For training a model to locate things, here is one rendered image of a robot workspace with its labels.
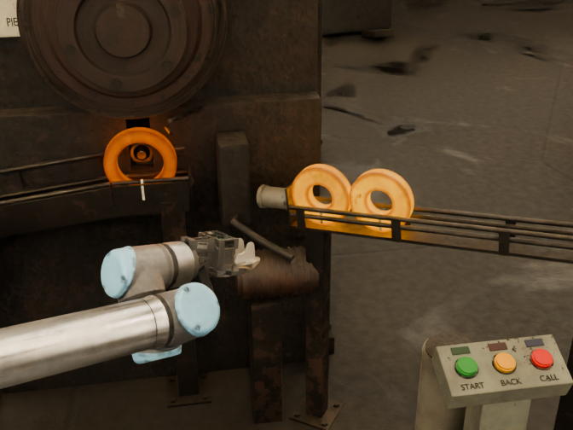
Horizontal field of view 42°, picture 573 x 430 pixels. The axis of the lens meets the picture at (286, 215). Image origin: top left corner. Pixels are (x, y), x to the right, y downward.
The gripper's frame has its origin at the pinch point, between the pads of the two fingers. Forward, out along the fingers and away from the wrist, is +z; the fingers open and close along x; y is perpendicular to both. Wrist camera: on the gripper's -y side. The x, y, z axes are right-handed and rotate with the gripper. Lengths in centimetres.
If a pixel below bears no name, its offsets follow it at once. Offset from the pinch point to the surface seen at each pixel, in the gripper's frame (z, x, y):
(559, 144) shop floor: 271, 56, 18
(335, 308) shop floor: 86, 44, -38
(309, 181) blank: 22.3, 6.4, 16.2
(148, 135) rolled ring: -1.6, 40.2, 22.1
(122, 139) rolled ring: -6.5, 44.3, 20.4
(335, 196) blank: 25.3, 0.3, 13.6
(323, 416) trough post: 45, 10, -54
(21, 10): -31, 50, 48
